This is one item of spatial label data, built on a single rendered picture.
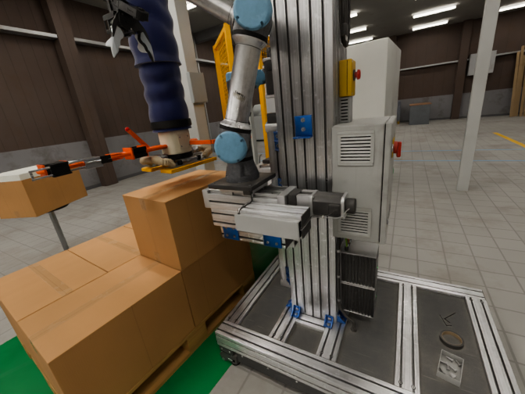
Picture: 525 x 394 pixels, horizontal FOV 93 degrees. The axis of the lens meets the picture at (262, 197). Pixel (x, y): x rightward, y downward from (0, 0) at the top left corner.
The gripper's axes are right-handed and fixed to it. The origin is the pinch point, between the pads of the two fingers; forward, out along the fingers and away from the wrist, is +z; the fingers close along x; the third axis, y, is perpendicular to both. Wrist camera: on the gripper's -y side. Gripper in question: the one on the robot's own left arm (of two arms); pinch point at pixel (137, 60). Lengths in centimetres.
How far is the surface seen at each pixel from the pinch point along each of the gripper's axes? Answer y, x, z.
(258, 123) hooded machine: 502, -950, 70
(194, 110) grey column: 121, -153, 13
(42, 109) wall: 560, -190, -29
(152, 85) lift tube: 33.3, -31.8, 2.6
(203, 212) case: 17, -33, 72
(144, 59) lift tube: 32.7, -30.3, -9.3
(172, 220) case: 19, -13, 68
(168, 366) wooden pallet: 25, 8, 150
